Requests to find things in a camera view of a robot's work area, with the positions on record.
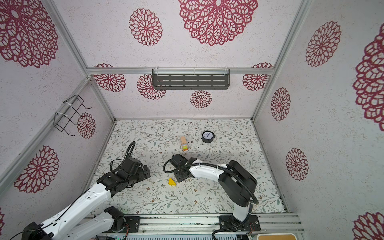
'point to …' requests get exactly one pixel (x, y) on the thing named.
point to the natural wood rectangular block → (184, 140)
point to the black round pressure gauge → (208, 136)
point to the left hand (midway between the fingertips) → (143, 176)
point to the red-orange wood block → (185, 149)
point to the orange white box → (276, 236)
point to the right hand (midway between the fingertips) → (179, 173)
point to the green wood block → (185, 147)
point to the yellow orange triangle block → (171, 182)
